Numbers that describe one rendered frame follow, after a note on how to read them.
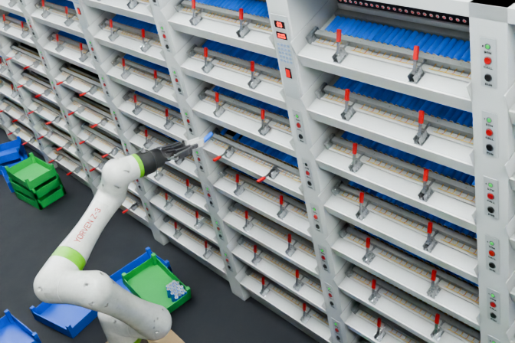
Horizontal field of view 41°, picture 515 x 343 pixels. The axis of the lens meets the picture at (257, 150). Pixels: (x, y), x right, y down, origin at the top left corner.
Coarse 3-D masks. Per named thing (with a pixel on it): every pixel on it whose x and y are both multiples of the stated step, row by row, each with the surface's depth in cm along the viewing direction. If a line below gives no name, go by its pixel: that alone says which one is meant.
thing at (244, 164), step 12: (204, 132) 282; (216, 132) 284; (216, 156) 279; (240, 156) 270; (240, 168) 269; (252, 168) 262; (264, 168) 259; (264, 180) 258; (276, 180) 252; (288, 180) 249; (300, 180) 247; (288, 192) 250; (300, 192) 243
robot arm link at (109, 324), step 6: (102, 318) 254; (108, 318) 252; (114, 318) 252; (102, 324) 255; (108, 324) 253; (114, 324) 252; (120, 324) 251; (108, 330) 255; (114, 330) 254; (120, 330) 252; (126, 330) 251; (108, 336) 257; (114, 336) 256; (120, 336) 256; (126, 336) 255; (108, 342) 262; (114, 342) 258; (120, 342) 258; (126, 342) 258; (132, 342) 259; (138, 342) 262
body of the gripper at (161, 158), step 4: (152, 152) 253; (156, 152) 253; (160, 152) 254; (164, 152) 258; (172, 152) 258; (156, 156) 252; (160, 156) 253; (164, 156) 255; (168, 156) 255; (156, 160) 252; (160, 160) 253; (164, 160) 254; (168, 160) 255; (156, 164) 253; (160, 164) 254; (156, 168) 255
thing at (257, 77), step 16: (192, 48) 264; (208, 48) 260; (224, 48) 255; (240, 48) 251; (192, 64) 261; (208, 64) 252; (224, 64) 252; (240, 64) 244; (256, 64) 238; (272, 64) 235; (208, 80) 255; (224, 80) 245; (240, 80) 241; (256, 80) 234; (272, 80) 231; (256, 96) 235; (272, 96) 227
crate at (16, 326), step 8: (8, 312) 344; (0, 320) 343; (8, 320) 346; (16, 320) 341; (0, 328) 344; (8, 328) 343; (16, 328) 342; (24, 328) 338; (0, 336) 340; (8, 336) 338; (16, 336) 337; (24, 336) 336; (32, 336) 326
